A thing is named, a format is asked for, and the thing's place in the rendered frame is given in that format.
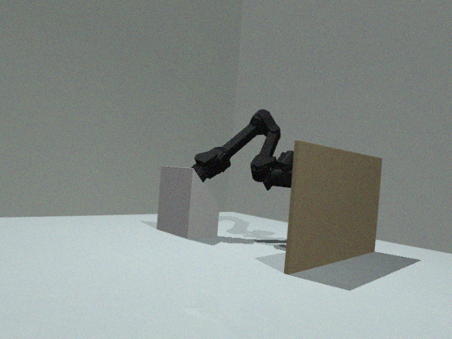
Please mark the brown flat board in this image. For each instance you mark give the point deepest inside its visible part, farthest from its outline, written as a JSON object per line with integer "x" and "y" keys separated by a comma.
{"x": 334, "y": 206}

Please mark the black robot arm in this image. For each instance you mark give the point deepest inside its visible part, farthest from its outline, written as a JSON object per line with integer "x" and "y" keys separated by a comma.
{"x": 217, "y": 160}

